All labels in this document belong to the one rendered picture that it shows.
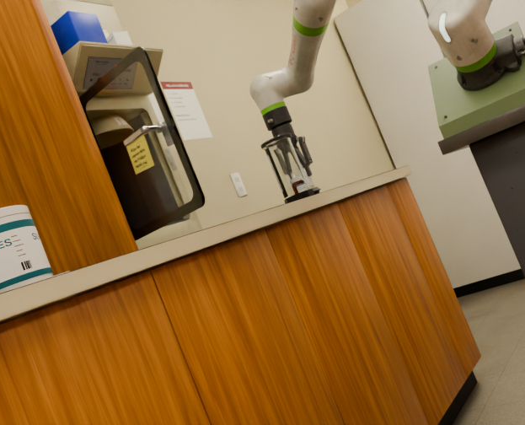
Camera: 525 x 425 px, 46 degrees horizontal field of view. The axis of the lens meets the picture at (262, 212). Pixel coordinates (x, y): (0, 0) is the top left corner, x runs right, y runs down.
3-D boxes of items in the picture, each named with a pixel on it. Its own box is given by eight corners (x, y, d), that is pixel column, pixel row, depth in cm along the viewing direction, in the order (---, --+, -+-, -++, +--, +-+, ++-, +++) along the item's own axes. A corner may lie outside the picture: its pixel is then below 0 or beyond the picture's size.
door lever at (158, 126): (141, 146, 149) (137, 136, 149) (164, 130, 143) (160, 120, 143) (124, 149, 145) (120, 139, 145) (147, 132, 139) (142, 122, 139)
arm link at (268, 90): (243, 84, 222) (247, 74, 212) (275, 73, 225) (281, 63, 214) (257, 121, 222) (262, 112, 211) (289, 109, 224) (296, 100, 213)
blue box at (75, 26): (57, 60, 163) (45, 29, 164) (86, 61, 172) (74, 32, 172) (80, 41, 158) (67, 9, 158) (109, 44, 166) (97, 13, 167)
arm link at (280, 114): (292, 105, 219) (272, 116, 225) (275, 106, 210) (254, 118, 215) (298, 121, 219) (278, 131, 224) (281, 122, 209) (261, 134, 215)
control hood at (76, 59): (66, 96, 162) (52, 61, 163) (149, 95, 189) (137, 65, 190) (93, 76, 156) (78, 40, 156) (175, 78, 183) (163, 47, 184)
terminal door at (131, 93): (132, 242, 160) (77, 100, 162) (207, 204, 140) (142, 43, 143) (130, 243, 160) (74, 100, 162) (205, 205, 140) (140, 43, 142)
